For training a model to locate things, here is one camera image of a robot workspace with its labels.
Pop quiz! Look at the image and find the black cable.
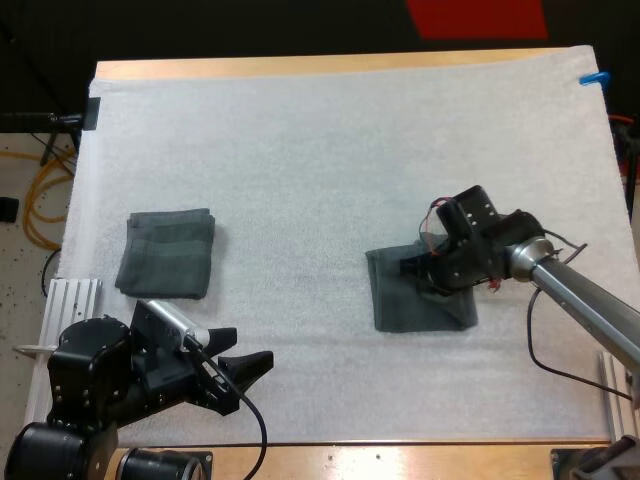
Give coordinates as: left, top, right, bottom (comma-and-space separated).
527, 228, 635, 401
184, 335, 270, 480

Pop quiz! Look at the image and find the stack of grey-green towels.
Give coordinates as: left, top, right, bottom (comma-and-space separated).
114, 207, 218, 301

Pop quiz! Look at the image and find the grey-green towel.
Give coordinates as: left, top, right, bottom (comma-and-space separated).
365, 238, 480, 334

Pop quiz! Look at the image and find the ribbed aluminium rail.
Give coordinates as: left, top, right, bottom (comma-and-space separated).
38, 278, 104, 347
598, 349, 637, 444

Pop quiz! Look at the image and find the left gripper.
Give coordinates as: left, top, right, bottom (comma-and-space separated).
130, 299, 275, 417

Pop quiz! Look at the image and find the dark clamp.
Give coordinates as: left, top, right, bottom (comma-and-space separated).
81, 96, 102, 132

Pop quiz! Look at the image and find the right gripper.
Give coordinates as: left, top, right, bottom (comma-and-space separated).
399, 185, 509, 298

